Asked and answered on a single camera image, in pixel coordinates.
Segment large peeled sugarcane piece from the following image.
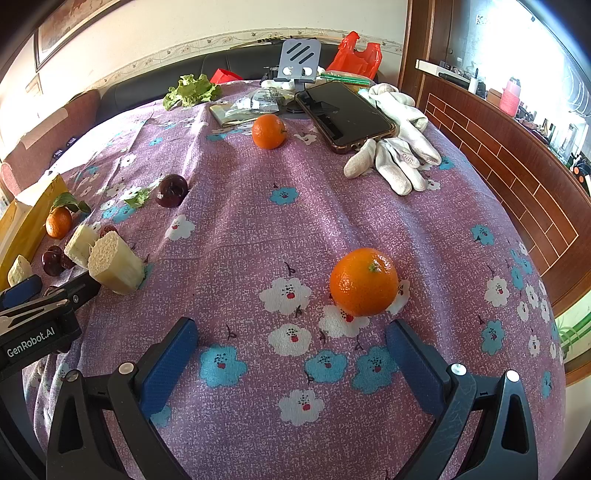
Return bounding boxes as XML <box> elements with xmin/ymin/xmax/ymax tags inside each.
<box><xmin>88</xmin><ymin>231</ymin><xmax>145</xmax><ymax>295</ymax></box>

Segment green potted plant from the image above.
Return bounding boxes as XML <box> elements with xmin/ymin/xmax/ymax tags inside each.
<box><xmin>554</xmin><ymin>316</ymin><xmax>583</xmax><ymax>365</ymax></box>

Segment brown wooden cabinet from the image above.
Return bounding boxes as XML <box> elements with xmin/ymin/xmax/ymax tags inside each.
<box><xmin>399</xmin><ymin>60</ymin><xmax>591</xmax><ymax>319</ymax></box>

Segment dark red plum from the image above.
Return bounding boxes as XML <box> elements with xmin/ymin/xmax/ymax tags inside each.
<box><xmin>155</xmin><ymin>174</ymin><xmax>189</xmax><ymax>208</ymax></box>
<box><xmin>42</xmin><ymin>246</ymin><xmax>75</xmax><ymax>277</ymax></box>

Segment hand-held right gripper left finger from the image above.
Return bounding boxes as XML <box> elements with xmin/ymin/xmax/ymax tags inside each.
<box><xmin>46</xmin><ymin>317</ymin><xmax>200</xmax><ymax>480</ymax></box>

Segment framed wall picture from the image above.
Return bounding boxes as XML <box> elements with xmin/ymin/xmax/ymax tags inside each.
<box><xmin>34</xmin><ymin>0</ymin><xmax>134</xmax><ymax>72</ymax></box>

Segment green lettuce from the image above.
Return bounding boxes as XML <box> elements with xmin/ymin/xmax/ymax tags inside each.
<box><xmin>163</xmin><ymin>74</ymin><xmax>223</xmax><ymax>110</ymax></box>

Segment small peeled sugarcane piece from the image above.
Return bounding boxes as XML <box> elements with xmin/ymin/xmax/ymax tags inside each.
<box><xmin>7</xmin><ymin>255</ymin><xmax>33</xmax><ymax>287</ymax></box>

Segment wooden door frame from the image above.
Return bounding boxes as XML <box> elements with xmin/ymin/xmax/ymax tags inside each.
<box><xmin>399</xmin><ymin>0</ymin><xmax>462</xmax><ymax>93</ymax></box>

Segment black smartphone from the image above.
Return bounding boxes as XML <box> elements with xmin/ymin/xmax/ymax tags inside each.
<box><xmin>294</xmin><ymin>81</ymin><xmax>398</xmax><ymax>154</ymax></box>

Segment large orange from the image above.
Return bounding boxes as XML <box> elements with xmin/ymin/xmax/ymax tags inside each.
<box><xmin>329</xmin><ymin>248</ymin><xmax>399</xmax><ymax>318</ymax></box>

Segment tangerine with green leaf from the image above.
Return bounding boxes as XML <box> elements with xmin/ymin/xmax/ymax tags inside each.
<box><xmin>45</xmin><ymin>192</ymin><xmax>92</xmax><ymax>240</ymax></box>

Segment small orange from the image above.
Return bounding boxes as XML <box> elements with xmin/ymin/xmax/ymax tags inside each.
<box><xmin>252</xmin><ymin>114</ymin><xmax>288</xmax><ymax>150</ymax></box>

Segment pink bottle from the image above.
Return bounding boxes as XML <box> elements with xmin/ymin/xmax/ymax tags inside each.
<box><xmin>499</xmin><ymin>78</ymin><xmax>522</xmax><ymax>117</ymax></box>

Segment green packet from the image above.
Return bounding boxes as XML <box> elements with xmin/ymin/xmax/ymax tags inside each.
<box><xmin>320</xmin><ymin>71</ymin><xmax>376</xmax><ymax>88</ymax></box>

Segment black sofa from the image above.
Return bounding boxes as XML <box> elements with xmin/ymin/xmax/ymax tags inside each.
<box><xmin>99</xmin><ymin>44</ymin><xmax>402</xmax><ymax>125</ymax></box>

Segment red box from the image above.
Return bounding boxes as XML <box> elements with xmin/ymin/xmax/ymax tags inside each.
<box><xmin>210</xmin><ymin>68</ymin><xmax>244</xmax><ymax>85</ymax></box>

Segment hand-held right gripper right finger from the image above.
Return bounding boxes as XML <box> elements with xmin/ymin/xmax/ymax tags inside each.
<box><xmin>385</xmin><ymin>319</ymin><xmax>541</xmax><ymax>480</ymax></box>

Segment beige booklet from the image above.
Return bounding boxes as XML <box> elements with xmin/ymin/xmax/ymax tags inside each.
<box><xmin>209</xmin><ymin>104</ymin><xmax>259</xmax><ymax>129</ymax></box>

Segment grey phone stand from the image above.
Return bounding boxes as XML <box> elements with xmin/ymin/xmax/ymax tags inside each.
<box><xmin>272</xmin><ymin>38</ymin><xmax>324</xmax><ymax>90</ymax></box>

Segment yellow cardboard box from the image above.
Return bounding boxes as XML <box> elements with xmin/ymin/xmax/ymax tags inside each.
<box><xmin>0</xmin><ymin>174</ymin><xmax>70</xmax><ymax>289</ymax></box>

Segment dusty pink armchair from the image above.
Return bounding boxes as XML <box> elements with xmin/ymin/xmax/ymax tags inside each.
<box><xmin>0</xmin><ymin>89</ymin><xmax>101</xmax><ymax>197</ymax></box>

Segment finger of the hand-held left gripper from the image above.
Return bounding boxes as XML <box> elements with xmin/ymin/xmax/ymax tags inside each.
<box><xmin>0</xmin><ymin>274</ymin><xmax>43</xmax><ymax>311</ymax></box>
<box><xmin>44</xmin><ymin>270</ymin><xmax>102</xmax><ymax>308</ymax></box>

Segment white cotton glove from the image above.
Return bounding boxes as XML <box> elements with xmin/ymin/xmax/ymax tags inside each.
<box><xmin>343</xmin><ymin>137</ymin><xmax>443</xmax><ymax>196</ymax></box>
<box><xmin>367</xmin><ymin>83</ymin><xmax>430</xmax><ymax>134</ymax></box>

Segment clear plastic packet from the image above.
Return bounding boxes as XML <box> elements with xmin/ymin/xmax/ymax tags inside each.
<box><xmin>229</xmin><ymin>88</ymin><xmax>282</xmax><ymax>116</ymax></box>

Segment purple floral tablecloth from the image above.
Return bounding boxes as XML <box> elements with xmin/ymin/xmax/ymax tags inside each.
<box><xmin>23</xmin><ymin>78</ymin><xmax>568</xmax><ymax>480</ymax></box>

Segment red plastic bag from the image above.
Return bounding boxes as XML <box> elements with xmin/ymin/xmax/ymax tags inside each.
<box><xmin>325</xmin><ymin>31</ymin><xmax>383</xmax><ymax>80</ymax></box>

